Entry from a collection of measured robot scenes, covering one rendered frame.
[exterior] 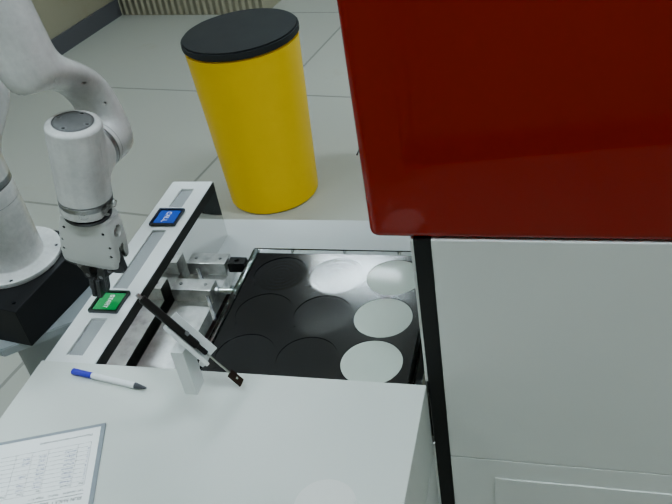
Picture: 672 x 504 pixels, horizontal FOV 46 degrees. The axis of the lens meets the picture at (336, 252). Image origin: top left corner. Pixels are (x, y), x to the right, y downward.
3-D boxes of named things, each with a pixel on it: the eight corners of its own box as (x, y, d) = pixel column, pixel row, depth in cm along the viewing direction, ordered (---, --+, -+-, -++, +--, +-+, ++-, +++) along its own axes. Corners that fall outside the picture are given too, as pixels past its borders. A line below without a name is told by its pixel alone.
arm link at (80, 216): (124, 185, 126) (126, 201, 128) (73, 176, 128) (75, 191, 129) (100, 215, 120) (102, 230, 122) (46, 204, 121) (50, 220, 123)
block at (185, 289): (219, 290, 149) (215, 278, 148) (213, 302, 147) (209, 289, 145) (181, 289, 152) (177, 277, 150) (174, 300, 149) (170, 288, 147)
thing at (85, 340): (227, 234, 176) (213, 180, 167) (120, 424, 133) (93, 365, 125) (189, 233, 178) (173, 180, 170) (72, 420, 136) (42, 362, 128)
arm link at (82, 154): (79, 172, 128) (45, 202, 121) (67, 99, 120) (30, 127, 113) (125, 184, 127) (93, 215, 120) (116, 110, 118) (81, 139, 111)
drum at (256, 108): (342, 166, 357) (316, 6, 314) (302, 224, 323) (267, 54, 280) (251, 160, 374) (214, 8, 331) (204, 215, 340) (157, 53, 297)
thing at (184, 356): (228, 379, 117) (207, 312, 110) (219, 399, 114) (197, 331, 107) (191, 377, 119) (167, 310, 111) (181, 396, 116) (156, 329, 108)
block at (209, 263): (233, 264, 156) (229, 252, 154) (227, 275, 153) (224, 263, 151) (196, 263, 158) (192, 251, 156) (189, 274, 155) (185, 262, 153)
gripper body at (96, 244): (127, 198, 127) (134, 252, 134) (68, 187, 129) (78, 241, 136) (106, 225, 121) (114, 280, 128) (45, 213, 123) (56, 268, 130)
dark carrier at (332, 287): (434, 258, 145) (434, 256, 145) (405, 397, 119) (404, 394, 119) (259, 255, 154) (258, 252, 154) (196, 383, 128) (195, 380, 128)
